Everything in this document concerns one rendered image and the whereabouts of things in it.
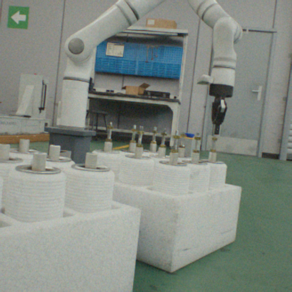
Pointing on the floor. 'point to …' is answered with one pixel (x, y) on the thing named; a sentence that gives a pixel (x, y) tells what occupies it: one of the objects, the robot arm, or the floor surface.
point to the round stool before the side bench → (97, 121)
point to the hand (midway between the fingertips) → (216, 130)
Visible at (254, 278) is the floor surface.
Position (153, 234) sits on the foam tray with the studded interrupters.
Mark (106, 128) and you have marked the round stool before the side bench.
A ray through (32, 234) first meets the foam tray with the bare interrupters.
